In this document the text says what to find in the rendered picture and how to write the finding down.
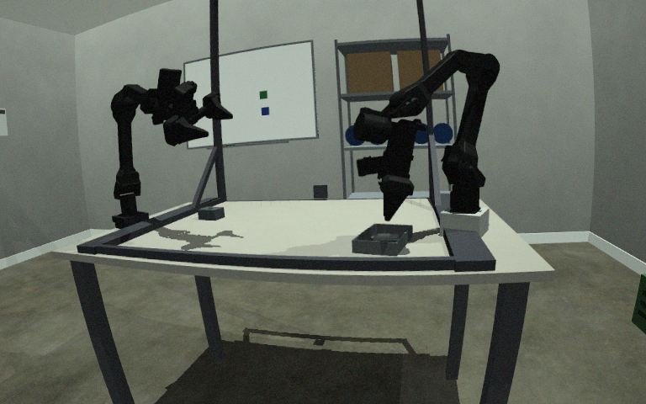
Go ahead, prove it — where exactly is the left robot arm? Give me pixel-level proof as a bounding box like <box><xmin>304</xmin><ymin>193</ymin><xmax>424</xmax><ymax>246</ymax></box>
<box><xmin>353</xmin><ymin>50</ymin><xmax>500</xmax><ymax>214</ymax></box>

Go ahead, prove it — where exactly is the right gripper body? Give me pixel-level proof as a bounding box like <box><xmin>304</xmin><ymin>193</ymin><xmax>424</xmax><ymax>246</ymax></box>
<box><xmin>163</xmin><ymin>92</ymin><xmax>220</xmax><ymax>146</ymax></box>

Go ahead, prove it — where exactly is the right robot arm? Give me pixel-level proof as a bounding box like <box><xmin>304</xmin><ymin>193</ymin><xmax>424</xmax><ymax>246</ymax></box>
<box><xmin>111</xmin><ymin>68</ymin><xmax>197</xmax><ymax>217</ymax></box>

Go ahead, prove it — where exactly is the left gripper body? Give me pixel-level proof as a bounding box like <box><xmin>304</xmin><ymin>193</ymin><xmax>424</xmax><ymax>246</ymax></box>
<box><xmin>378</xmin><ymin>145</ymin><xmax>414</xmax><ymax>196</ymax></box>

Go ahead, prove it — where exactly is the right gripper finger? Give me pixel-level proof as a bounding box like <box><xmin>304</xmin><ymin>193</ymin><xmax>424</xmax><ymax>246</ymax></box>
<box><xmin>175</xmin><ymin>117</ymin><xmax>209</xmax><ymax>144</ymax></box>
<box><xmin>211</xmin><ymin>95</ymin><xmax>233</xmax><ymax>120</ymax></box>

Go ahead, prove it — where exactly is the dark grey cylinder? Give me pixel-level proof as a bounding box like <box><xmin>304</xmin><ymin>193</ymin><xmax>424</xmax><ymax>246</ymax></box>
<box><xmin>373</xmin><ymin>233</ymin><xmax>399</xmax><ymax>241</ymax></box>

